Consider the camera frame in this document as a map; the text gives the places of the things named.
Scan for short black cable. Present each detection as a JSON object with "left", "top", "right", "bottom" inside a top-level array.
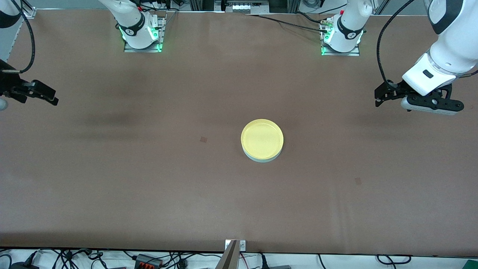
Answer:
[{"left": 295, "top": 11, "right": 325, "bottom": 25}]

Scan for black power strip red switches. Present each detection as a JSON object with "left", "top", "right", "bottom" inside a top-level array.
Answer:
[{"left": 134, "top": 254, "right": 162, "bottom": 268}]

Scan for grey camera post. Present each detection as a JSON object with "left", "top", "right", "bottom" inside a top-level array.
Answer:
[{"left": 216, "top": 240, "right": 239, "bottom": 269}]

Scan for long black cable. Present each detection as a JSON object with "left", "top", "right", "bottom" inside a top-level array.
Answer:
[{"left": 245, "top": 14, "right": 329, "bottom": 34}]

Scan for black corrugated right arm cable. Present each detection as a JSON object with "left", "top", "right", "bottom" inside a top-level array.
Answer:
[{"left": 1, "top": 0, "right": 36, "bottom": 74}]

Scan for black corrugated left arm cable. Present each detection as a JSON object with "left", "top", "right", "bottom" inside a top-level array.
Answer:
[{"left": 376, "top": 0, "right": 416, "bottom": 87}]

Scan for grey connector device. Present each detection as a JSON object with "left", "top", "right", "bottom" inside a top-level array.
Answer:
[{"left": 215, "top": 0, "right": 270, "bottom": 14}]

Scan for brown table cover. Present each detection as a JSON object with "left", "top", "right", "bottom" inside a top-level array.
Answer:
[{"left": 0, "top": 9, "right": 478, "bottom": 258}]

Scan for looped black cable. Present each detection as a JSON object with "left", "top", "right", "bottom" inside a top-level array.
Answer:
[{"left": 376, "top": 254, "right": 412, "bottom": 265}]

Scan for pale green plate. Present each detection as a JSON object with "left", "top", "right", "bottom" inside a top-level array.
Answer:
[{"left": 242, "top": 148, "right": 283, "bottom": 163}]

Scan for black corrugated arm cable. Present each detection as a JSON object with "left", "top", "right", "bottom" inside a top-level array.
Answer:
[
  {"left": 376, "top": 0, "right": 416, "bottom": 87},
  {"left": 1, "top": 0, "right": 36, "bottom": 74}
]

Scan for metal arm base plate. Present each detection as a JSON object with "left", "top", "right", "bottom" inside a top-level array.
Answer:
[
  {"left": 123, "top": 16, "right": 165, "bottom": 53},
  {"left": 320, "top": 18, "right": 361, "bottom": 57}
]

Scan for yellow plate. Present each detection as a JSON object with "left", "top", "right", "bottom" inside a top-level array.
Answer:
[{"left": 241, "top": 119, "right": 284, "bottom": 159}]

